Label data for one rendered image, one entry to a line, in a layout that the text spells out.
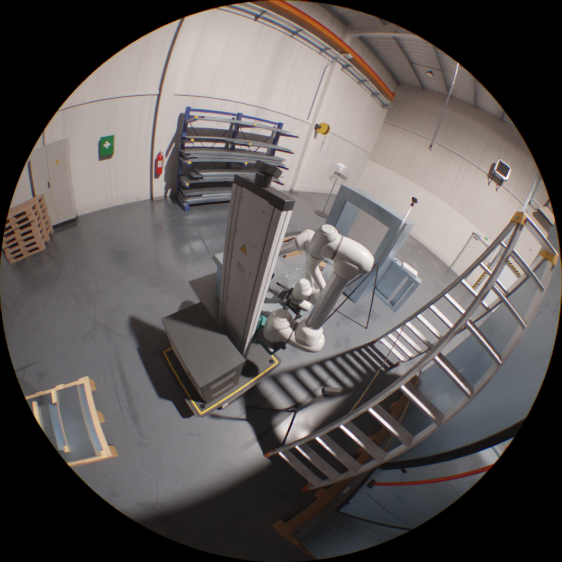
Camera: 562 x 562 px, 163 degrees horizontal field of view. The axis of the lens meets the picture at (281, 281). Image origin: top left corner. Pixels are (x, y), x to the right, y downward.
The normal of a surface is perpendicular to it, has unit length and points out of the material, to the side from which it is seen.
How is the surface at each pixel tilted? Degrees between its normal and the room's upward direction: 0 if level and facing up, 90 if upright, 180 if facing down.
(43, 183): 90
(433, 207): 90
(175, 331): 0
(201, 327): 0
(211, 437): 0
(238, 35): 90
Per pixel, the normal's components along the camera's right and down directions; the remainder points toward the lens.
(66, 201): 0.60, 0.64
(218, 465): 0.26, -0.72
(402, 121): -0.76, 0.26
